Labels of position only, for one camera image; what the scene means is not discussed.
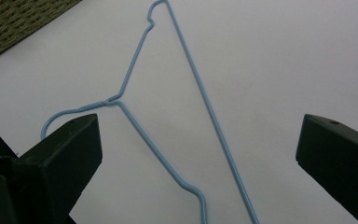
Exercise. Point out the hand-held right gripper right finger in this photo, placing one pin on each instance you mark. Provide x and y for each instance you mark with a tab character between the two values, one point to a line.
341	161

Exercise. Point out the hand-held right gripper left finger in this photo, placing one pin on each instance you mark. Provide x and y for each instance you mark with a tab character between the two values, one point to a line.
59	161

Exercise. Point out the woven wicker mat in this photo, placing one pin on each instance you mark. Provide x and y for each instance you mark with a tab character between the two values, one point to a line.
15	21

